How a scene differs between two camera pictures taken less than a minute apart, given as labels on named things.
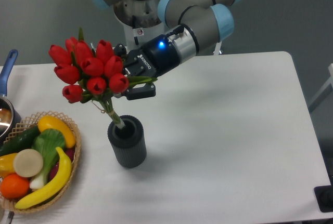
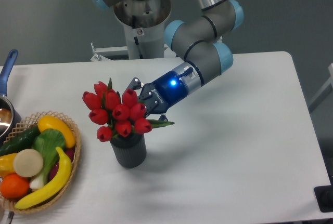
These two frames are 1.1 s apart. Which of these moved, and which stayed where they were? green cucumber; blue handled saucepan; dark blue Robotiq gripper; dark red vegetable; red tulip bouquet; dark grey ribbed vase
Moved: dark blue Robotiq gripper; red tulip bouquet
Stayed: green cucumber; blue handled saucepan; dark grey ribbed vase; dark red vegetable
